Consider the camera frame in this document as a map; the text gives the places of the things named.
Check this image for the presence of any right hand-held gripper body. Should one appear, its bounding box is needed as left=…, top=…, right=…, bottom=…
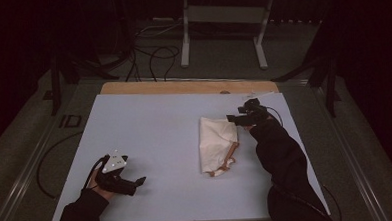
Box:
left=235, top=91, right=279, bottom=128

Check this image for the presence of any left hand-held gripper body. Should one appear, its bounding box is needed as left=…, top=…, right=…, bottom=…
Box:
left=93, top=147, right=139, bottom=198

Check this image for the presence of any cream baby bodysuit brown trim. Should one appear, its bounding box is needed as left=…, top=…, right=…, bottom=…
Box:
left=197, top=114, right=242, bottom=178

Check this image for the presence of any person's left hand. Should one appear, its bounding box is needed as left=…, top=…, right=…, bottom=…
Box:
left=85, top=167, right=117, bottom=203

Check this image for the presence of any light blue mat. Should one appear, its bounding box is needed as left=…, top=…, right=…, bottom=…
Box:
left=45, top=84, right=331, bottom=221

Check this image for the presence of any black metal stand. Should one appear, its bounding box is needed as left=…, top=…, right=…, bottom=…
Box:
left=40, top=43, right=122, bottom=117
left=268, top=17, right=344, bottom=121

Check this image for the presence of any white metal stand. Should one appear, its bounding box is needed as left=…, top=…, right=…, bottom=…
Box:
left=177, top=0, right=279, bottom=74

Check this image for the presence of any white power strip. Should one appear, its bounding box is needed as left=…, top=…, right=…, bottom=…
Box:
left=152, top=15, right=176, bottom=24

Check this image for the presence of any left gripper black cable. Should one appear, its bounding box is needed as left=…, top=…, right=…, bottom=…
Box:
left=82, top=154, right=111, bottom=189

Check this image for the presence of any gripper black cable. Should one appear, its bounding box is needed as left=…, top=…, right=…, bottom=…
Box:
left=82, top=154, right=111, bottom=189
left=265, top=106, right=285, bottom=127

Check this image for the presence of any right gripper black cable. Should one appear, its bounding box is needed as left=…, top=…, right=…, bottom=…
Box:
left=265, top=106, right=285, bottom=127

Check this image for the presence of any black rectangular floor frame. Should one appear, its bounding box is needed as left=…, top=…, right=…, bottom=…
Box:
left=58, top=113, right=84, bottom=129

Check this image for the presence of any long black floor cable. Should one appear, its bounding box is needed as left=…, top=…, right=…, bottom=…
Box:
left=34, top=129, right=88, bottom=201

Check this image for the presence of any metal floor rail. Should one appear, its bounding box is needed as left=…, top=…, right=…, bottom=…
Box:
left=0, top=82, right=90, bottom=221
left=307, top=78, right=390, bottom=221

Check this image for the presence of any black cable bundle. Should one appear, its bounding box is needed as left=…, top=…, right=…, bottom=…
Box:
left=122, top=28, right=157, bottom=83

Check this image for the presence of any looped black cable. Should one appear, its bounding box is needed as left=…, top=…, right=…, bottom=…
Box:
left=147, top=45, right=183, bottom=83

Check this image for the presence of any black cable beside table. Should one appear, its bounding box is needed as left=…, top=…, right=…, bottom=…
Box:
left=321, top=183, right=343, bottom=221

